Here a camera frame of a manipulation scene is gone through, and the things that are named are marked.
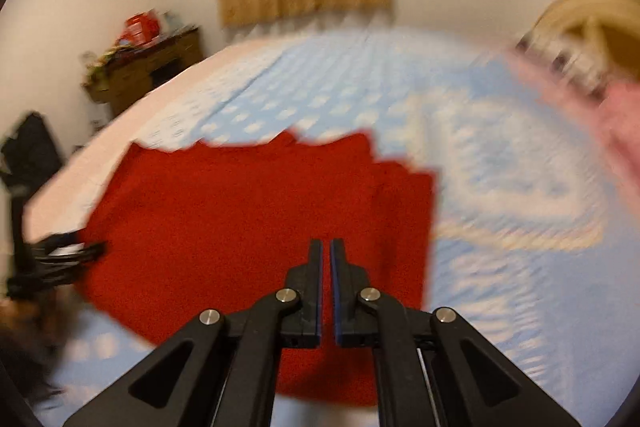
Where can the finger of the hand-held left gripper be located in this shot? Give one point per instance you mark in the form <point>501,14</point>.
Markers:
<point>75,252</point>

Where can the striped colourful cloth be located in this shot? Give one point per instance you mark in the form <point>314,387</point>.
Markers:
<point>110,57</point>

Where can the brown wooden desk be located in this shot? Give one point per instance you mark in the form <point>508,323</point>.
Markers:
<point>145,67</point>

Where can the red gift box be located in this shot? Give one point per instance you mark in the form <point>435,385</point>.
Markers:
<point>141,28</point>

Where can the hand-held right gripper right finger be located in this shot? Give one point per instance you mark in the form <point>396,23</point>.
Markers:
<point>341,302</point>

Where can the cream wooden headboard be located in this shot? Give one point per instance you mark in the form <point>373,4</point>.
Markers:
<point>590,12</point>

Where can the red knitted sweater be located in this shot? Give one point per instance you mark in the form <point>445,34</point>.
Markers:
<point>225,217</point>

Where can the black folding chair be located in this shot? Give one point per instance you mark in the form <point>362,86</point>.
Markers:
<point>30,147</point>

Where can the dotted pastel bedsheet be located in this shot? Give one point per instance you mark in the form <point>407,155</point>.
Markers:
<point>490,267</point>

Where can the pink blanket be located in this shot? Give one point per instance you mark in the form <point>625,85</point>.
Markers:
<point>625,137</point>

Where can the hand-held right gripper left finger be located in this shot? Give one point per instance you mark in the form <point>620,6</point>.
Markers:
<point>312,302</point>

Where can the patterned pillow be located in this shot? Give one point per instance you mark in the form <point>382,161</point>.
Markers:
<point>565,62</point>

